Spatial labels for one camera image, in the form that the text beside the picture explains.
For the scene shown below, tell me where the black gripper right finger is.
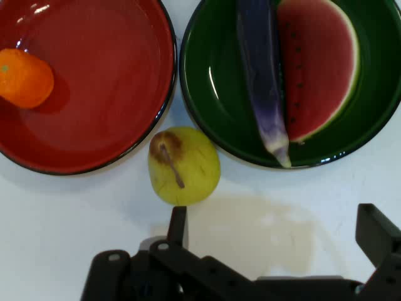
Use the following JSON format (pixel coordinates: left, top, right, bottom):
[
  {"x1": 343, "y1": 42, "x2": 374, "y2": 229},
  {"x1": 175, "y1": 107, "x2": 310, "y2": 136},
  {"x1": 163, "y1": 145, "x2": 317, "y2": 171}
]
[{"x1": 355, "y1": 203, "x2": 401, "y2": 301}]

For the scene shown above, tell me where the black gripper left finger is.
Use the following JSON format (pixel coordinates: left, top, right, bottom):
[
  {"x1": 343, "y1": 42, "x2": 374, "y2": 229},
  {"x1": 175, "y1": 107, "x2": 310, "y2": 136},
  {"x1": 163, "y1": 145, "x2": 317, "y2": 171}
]
[{"x1": 80, "y1": 205, "x2": 261, "y2": 301}]

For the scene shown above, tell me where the purple toy eggplant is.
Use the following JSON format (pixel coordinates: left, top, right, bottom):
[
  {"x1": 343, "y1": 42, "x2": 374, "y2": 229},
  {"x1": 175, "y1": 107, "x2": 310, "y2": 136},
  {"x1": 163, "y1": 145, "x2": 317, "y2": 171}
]
[{"x1": 236, "y1": 0, "x2": 293, "y2": 169}]

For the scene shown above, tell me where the yellow-green toy pear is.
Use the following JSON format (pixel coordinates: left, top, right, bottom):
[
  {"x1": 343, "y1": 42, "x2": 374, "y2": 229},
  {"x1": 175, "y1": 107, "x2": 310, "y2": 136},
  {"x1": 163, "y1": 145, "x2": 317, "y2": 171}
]
[{"x1": 147, "y1": 126, "x2": 221, "y2": 206}]

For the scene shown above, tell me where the dark green round plate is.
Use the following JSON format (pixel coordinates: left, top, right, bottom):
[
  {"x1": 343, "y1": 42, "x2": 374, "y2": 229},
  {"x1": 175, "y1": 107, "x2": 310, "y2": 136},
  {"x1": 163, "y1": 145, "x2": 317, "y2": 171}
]
[{"x1": 179, "y1": 0, "x2": 401, "y2": 169}]

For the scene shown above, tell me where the toy watermelon slice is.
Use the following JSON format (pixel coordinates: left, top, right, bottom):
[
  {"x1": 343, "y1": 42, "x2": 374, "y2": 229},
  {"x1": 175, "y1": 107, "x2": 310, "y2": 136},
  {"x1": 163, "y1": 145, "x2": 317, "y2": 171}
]
[{"x1": 276, "y1": 0, "x2": 361, "y2": 144}]

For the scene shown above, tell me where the red round plate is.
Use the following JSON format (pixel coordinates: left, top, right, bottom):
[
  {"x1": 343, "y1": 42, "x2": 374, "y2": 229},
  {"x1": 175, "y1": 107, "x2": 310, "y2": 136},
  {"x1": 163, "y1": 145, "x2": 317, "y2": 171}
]
[{"x1": 0, "y1": 0, "x2": 178, "y2": 176}]

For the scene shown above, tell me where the orange toy fruit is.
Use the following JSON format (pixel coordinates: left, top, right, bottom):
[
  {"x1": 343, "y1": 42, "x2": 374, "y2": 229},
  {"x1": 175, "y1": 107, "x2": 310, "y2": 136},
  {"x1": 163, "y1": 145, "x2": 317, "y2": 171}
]
[{"x1": 0, "y1": 48, "x2": 55, "y2": 110}]

